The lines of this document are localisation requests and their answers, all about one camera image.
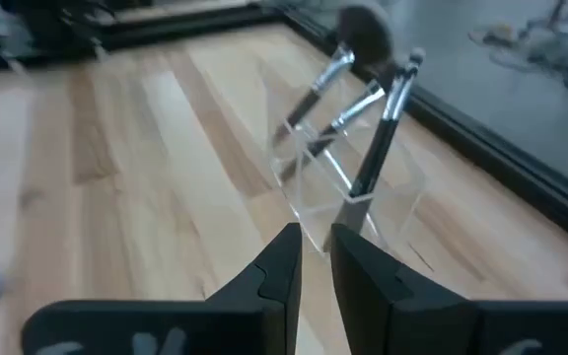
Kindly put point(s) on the thin black makeup brush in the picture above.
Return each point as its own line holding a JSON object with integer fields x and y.
{"x": 404, "y": 89}
{"x": 391, "y": 98}

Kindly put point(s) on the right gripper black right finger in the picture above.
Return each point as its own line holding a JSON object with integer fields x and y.
{"x": 402, "y": 325}

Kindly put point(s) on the clear acrylic brush organizer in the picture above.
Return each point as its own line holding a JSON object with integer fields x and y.
{"x": 308, "y": 207}

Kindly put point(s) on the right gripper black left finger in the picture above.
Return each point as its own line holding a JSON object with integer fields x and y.
{"x": 244, "y": 325}

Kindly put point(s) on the black aluminium table frame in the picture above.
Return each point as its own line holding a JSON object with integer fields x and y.
{"x": 511, "y": 170}

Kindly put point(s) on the medium dark-bristle makeup brush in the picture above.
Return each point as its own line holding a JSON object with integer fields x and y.
{"x": 358, "y": 106}

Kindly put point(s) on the large fluffy powder brush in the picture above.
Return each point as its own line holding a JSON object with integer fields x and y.
{"x": 333, "y": 69}

